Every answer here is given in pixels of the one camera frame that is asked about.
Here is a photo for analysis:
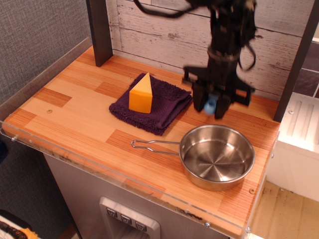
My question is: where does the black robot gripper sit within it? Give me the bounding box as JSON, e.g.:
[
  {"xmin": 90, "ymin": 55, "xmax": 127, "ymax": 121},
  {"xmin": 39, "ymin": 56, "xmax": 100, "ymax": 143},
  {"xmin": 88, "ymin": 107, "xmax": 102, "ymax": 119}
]
[{"xmin": 183, "ymin": 47, "xmax": 255, "ymax": 119}]

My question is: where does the blue spoon with grey bowl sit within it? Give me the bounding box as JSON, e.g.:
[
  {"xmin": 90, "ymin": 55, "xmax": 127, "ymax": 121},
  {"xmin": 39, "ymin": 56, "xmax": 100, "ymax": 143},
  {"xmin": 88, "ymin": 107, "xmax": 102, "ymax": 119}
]
[{"xmin": 203, "ymin": 94, "xmax": 218, "ymax": 116}]

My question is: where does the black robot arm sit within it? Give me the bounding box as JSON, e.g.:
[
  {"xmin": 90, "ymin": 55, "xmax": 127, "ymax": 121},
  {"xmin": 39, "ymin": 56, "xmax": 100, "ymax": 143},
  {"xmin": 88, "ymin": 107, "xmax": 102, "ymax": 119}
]
[{"xmin": 183, "ymin": 0, "xmax": 256, "ymax": 120}]

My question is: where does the orange cheese wedge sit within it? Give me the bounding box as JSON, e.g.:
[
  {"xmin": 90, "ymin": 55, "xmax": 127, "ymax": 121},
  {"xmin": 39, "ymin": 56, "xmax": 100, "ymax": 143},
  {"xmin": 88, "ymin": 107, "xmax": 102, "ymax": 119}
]
[{"xmin": 129, "ymin": 73, "xmax": 153, "ymax": 114}]

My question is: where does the purple folded towel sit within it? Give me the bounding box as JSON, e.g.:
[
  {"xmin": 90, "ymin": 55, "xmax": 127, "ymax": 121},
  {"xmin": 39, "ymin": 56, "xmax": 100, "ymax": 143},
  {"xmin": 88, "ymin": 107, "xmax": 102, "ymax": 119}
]
[{"xmin": 109, "ymin": 73, "xmax": 192, "ymax": 135}]

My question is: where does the stainless steel pan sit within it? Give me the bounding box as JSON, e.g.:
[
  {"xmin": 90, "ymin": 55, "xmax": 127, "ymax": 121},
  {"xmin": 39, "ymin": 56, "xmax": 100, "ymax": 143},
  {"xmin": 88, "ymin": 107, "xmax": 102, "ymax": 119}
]
[{"xmin": 131, "ymin": 124, "xmax": 256, "ymax": 192}]

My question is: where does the white toy sink unit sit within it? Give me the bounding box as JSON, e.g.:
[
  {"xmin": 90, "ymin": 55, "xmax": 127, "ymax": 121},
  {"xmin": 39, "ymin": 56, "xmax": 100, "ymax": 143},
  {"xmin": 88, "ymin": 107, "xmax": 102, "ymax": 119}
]
[{"xmin": 266, "ymin": 93, "xmax": 319, "ymax": 201}]

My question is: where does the silver dispenser button panel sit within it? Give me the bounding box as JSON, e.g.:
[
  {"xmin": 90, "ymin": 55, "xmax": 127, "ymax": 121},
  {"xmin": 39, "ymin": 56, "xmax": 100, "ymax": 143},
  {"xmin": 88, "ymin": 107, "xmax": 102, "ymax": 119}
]
[{"xmin": 99, "ymin": 197, "xmax": 161, "ymax": 239}]

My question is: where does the grey toy cabinet front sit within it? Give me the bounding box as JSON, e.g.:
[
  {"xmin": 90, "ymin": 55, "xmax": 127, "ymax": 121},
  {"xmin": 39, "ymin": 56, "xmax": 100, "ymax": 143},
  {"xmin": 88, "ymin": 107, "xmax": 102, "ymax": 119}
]
[{"xmin": 45, "ymin": 155, "xmax": 227, "ymax": 239}]

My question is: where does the orange object bottom left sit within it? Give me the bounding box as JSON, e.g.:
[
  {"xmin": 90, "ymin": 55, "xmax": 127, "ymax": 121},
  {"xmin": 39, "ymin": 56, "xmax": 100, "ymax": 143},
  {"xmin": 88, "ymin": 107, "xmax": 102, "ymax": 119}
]
[{"xmin": 20, "ymin": 228, "xmax": 39, "ymax": 239}]

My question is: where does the dark right vertical post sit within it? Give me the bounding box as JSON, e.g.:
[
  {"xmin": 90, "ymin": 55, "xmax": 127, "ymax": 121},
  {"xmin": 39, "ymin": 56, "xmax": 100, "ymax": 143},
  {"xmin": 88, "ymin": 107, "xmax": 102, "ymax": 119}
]
[{"xmin": 273, "ymin": 0, "xmax": 319, "ymax": 122}]

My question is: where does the dark vertical post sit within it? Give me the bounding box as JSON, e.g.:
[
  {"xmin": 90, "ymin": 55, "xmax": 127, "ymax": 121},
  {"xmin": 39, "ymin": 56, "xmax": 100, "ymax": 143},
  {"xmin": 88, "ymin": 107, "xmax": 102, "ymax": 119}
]
[
  {"xmin": 86, "ymin": 0, "xmax": 113, "ymax": 67},
  {"xmin": 273, "ymin": 0, "xmax": 319, "ymax": 122}
]

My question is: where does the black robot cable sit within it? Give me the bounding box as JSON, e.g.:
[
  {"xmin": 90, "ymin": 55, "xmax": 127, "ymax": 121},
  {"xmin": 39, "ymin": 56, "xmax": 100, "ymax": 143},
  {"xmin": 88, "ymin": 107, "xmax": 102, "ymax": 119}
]
[{"xmin": 132, "ymin": 0, "xmax": 257, "ymax": 72}]

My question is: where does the dark left vertical post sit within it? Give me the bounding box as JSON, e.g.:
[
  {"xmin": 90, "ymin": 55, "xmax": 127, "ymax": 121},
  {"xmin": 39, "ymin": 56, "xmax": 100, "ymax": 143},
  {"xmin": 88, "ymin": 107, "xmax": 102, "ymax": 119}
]
[{"xmin": 86, "ymin": 0, "xmax": 113, "ymax": 67}]

